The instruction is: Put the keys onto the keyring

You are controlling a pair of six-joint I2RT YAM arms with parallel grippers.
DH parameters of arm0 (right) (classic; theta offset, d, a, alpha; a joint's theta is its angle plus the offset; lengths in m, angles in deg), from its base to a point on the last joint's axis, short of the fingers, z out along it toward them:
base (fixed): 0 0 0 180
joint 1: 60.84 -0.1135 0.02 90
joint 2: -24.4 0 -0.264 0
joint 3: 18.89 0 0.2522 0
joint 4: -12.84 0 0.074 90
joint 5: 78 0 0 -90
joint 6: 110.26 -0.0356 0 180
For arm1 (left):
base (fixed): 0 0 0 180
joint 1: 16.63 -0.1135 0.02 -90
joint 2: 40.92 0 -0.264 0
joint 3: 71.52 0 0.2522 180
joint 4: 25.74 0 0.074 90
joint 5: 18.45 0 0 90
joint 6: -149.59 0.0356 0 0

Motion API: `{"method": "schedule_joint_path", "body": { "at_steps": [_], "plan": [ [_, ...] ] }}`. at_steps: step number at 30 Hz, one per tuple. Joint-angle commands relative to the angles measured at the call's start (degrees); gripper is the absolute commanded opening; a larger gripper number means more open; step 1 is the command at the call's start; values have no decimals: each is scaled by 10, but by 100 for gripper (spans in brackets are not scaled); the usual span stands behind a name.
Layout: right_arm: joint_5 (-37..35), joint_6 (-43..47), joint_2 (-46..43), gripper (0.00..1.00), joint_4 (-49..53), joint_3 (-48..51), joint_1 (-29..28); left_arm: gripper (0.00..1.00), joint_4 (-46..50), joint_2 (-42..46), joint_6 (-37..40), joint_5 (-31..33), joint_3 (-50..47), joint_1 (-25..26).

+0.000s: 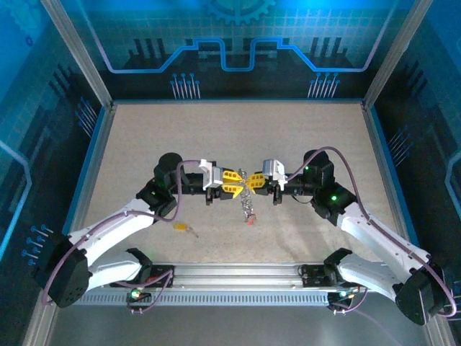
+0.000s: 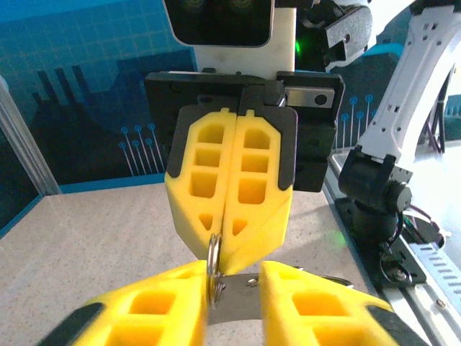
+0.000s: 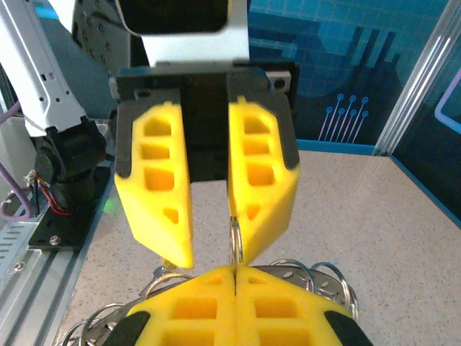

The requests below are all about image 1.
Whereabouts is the silver keychain with keyring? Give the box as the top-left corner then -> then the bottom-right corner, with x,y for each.
237,168 -> 257,221

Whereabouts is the yellow-capped key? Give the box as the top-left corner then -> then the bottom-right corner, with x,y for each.
172,222 -> 200,239

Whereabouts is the aluminium table side rail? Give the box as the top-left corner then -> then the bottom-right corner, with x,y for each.
59,104 -> 117,253
362,102 -> 421,249

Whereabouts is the aluminium table end rail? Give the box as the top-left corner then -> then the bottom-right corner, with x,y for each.
111,97 -> 367,106

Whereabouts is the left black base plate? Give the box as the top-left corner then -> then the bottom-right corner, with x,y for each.
143,265 -> 176,289

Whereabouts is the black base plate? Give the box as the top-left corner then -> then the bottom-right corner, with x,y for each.
143,265 -> 176,289
300,265 -> 361,289

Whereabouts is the aluminium mounting rail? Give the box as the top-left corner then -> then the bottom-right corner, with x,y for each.
143,262 -> 403,290

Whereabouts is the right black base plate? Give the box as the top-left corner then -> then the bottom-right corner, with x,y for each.
300,265 -> 361,289

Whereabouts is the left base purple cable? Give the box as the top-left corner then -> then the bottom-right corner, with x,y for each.
115,270 -> 176,314

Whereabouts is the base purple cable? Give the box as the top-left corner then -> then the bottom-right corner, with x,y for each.
329,284 -> 400,346
115,270 -> 176,314

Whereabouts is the slotted grey cable duct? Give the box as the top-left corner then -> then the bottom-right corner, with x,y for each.
81,291 -> 331,307

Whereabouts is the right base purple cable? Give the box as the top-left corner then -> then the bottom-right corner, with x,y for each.
329,284 -> 400,346

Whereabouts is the aluminium frame post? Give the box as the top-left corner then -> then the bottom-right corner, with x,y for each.
40,0 -> 117,109
362,0 -> 435,109

